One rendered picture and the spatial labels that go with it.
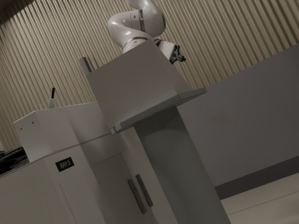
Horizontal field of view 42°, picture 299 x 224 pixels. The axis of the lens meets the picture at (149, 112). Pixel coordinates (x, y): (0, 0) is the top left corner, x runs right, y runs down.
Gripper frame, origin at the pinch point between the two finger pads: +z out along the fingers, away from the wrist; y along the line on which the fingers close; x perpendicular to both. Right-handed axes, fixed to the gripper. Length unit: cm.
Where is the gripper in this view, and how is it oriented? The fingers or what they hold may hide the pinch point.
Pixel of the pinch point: (181, 58)
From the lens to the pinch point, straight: 193.5
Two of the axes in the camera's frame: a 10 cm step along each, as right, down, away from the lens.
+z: 6.5, 4.2, -6.3
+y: -3.6, 9.0, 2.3
